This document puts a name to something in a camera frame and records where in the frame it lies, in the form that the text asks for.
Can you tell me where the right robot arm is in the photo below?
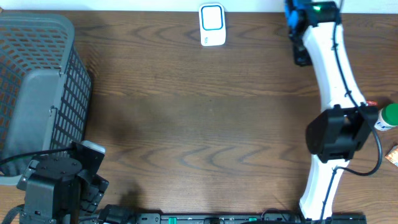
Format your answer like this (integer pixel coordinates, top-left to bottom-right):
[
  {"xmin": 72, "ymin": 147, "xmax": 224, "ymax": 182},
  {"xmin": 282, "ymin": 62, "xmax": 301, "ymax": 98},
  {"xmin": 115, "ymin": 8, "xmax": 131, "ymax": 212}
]
[{"xmin": 285, "ymin": 0, "xmax": 382, "ymax": 223}]

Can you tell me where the black camera cable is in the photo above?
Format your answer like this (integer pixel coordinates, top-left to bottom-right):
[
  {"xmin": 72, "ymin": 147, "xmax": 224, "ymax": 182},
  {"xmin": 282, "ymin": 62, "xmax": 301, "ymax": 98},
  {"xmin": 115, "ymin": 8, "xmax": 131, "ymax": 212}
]
[
  {"xmin": 320, "ymin": 0, "xmax": 383, "ymax": 222},
  {"xmin": 0, "ymin": 146, "xmax": 75, "ymax": 167}
]

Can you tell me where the grey plastic mesh basket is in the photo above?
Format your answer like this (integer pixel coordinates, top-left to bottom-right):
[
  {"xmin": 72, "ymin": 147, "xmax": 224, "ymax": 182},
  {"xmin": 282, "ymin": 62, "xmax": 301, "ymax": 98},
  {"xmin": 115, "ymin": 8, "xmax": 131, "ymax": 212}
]
[{"xmin": 1, "ymin": 12, "xmax": 93, "ymax": 185}]

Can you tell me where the black left camera cable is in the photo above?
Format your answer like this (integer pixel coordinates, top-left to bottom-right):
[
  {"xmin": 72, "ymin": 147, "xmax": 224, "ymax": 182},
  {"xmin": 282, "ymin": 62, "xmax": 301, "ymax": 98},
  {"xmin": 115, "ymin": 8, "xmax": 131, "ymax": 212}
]
[{"xmin": 0, "ymin": 146, "xmax": 75, "ymax": 167}]

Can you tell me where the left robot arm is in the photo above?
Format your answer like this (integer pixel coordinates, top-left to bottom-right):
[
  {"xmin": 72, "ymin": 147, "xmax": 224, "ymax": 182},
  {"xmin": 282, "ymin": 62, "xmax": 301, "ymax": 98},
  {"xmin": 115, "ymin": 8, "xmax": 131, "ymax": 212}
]
[{"xmin": 17, "ymin": 141, "xmax": 109, "ymax": 224}]

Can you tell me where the orange small carton box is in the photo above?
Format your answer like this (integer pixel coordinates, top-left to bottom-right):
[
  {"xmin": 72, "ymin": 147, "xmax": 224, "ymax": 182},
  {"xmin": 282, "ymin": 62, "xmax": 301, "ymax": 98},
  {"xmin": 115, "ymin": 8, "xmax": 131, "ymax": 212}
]
[{"xmin": 385, "ymin": 145, "xmax": 398, "ymax": 167}]

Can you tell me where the red Top chocolate bar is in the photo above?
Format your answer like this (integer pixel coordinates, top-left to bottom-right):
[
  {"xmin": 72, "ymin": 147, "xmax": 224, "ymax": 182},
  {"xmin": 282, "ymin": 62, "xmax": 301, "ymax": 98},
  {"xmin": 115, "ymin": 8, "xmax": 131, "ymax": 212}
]
[{"xmin": 366, "ymin": 100, "xmax": 378, "ymax": 106}]

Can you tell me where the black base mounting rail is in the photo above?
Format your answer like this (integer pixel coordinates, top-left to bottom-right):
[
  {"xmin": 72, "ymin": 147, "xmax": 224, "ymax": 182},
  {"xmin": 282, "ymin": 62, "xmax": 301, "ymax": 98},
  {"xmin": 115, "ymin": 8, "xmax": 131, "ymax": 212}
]
[{"xmin": 78, "ymin": 205, "xmax": 367, "ymax": 224}]

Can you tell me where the white barcode scanner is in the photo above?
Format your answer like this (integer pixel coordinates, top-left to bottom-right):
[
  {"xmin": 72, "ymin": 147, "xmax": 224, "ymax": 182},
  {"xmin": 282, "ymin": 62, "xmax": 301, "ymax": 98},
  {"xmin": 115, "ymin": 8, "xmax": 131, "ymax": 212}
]
[{"xmin": 198, "ymin": 3, "xmax": 226, "ymax": 47}]

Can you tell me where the green lidded white jar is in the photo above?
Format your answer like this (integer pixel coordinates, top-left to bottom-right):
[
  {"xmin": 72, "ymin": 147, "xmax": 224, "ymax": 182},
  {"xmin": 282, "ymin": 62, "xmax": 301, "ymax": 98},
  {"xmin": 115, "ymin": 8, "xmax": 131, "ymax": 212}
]
[{"xmin": 374, "ymin": 103, "xmax": 398, "ymax": 131}]

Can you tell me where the black right camera cable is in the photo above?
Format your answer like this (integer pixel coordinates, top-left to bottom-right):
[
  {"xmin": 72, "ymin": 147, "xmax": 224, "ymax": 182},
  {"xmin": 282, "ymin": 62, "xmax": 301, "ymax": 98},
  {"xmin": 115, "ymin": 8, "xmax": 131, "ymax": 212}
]
[{"xmin": 320, "ymin": 0, "xmax": 383, "ymax": 222}]

